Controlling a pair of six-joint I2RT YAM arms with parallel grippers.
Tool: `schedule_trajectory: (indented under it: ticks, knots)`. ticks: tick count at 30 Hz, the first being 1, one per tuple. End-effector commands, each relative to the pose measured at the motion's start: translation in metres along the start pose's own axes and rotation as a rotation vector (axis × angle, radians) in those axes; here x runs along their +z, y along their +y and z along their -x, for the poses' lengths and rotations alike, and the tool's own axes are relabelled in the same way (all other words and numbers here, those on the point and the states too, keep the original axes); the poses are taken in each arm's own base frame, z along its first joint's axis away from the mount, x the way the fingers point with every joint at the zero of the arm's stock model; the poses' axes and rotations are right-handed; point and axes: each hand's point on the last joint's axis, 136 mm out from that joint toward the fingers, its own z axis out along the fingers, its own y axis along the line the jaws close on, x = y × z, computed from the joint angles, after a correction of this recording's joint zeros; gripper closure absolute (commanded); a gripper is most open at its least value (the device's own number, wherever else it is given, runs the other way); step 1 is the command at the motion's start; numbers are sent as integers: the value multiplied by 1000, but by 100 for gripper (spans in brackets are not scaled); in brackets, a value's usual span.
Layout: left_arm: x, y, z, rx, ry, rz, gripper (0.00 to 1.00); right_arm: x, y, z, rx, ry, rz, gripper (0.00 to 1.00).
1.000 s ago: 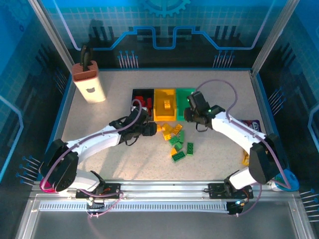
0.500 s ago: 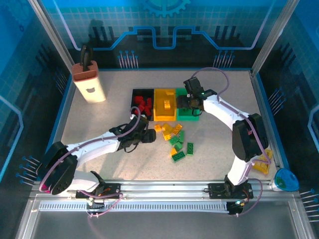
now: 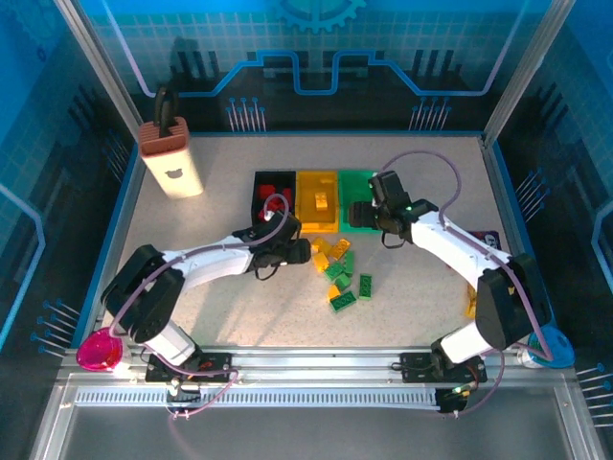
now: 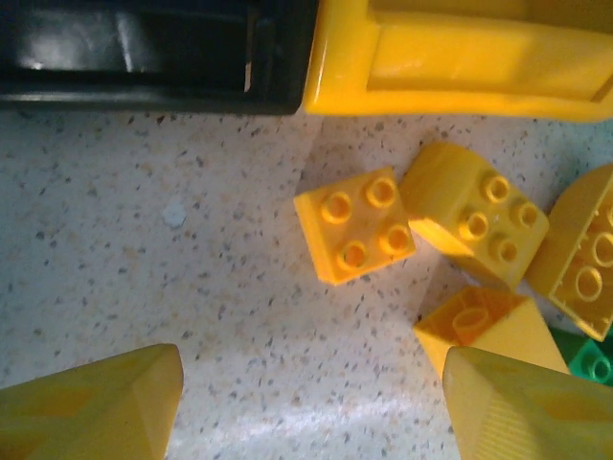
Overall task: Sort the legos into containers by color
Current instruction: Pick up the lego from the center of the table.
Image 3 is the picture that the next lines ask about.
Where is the aluminium frame rail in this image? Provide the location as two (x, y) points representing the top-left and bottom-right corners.
(57, 347), (583, 389)

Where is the grey metal panel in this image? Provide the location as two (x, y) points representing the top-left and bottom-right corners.
(28, 382), (604, 460)

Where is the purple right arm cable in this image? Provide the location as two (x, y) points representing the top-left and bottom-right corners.
(380, 149), (556, 418)

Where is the yellow plastic bin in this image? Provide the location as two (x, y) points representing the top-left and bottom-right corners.
(295, 170), (342, 235)

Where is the green plastic bin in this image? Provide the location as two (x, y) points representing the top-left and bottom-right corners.
(337, 169), (384, 236)

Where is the black loop strap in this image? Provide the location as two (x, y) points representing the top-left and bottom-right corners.
(152, 85), (179, 138)

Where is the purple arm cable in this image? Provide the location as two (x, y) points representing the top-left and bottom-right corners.
(380, 149), (556, 418)
(108, 194), (292, 423)

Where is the magenta round disc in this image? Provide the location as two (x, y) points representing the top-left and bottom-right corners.
(76, 328), (125, 373)

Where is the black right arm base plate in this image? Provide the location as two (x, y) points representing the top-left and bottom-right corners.
(399, 352), (488, 384)

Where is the blue table rim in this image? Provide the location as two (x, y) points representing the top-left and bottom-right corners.
(71, 128), (556, 351)

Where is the black control box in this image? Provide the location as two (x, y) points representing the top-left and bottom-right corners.
(438, 385), (475, 416)

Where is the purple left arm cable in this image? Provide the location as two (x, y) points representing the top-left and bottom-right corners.
(108, 194), (292, 423)

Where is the aluminium frame post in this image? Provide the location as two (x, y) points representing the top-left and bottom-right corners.
(481, 0), (574, 150)
(52, 0), (145, 154)

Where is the colourful snack packet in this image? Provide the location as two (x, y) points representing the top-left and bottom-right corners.
(466, 230), (502, 250)

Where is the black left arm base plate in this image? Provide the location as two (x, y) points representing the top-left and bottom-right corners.
(146, 352), (235, 384)

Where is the slotted grey cable duct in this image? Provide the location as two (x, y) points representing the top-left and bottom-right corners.
(74, 386), (444, 408)

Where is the white box brown top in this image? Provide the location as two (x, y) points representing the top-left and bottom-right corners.
(137, 116), (205, 197)

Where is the blue round disc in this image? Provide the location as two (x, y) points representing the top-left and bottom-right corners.
(526, 326), (575, 369)

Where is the black plastic bin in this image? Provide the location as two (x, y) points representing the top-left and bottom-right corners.
(251, 171), (298, 226)

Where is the small yellow object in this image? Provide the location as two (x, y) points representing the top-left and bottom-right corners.
(463, 286), (480, 320)

